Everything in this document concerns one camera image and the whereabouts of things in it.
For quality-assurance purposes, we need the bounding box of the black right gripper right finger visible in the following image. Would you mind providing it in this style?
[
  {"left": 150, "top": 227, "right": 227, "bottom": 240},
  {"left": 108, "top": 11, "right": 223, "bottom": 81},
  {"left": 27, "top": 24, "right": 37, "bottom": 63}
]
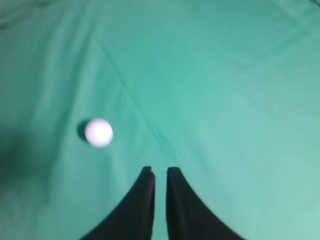
[{"left": 166, "top": 167, "right": 243, "bottom": 240}]

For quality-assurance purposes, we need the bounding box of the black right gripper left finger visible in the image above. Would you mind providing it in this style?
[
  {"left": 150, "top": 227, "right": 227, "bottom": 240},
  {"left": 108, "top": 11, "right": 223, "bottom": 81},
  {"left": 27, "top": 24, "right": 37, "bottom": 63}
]
[{"left": 82, "top": 166, "right": 156, "bottom": 240}]

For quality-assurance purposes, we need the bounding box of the white dimpled golf ball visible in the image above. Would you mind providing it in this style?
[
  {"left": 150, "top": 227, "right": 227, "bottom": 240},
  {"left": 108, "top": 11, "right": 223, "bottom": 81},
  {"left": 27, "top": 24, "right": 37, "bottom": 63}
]
[{"left": 84, "top": 118, "right": 114, "bottom": 148}]

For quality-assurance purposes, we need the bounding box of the green cloth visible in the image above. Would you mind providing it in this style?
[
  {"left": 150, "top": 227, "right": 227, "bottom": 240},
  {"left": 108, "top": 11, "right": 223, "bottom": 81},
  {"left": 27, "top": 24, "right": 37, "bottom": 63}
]
[{"left": 0, "top": 0, "right": 320, "bottom": 240}]

